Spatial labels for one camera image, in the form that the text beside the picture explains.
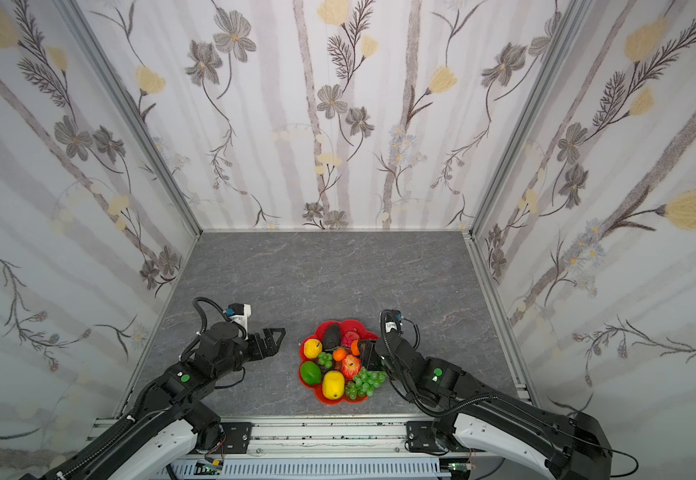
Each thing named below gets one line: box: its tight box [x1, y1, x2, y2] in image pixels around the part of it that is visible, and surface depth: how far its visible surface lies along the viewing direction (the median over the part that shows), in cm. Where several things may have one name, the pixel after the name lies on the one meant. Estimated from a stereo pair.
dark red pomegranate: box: [341, 331, 360, 348], surface depth 88 cm
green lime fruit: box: [300, 361, 322, 385], surface depth 81 cm
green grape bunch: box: [345, 367, 387, 400], surface depth 78 cm
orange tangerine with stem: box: [333, 347, 347, 362], surface depth 84 cm
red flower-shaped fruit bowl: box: [298, 319, 379, 406], surface depth 83 cm
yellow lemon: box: [322, 370, 345, 400], surface depth 79 cm
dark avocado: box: [323, 323, 341, 351], surface depth 88 cm
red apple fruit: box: [342, 354, 362, 382], surface depth 82 cm
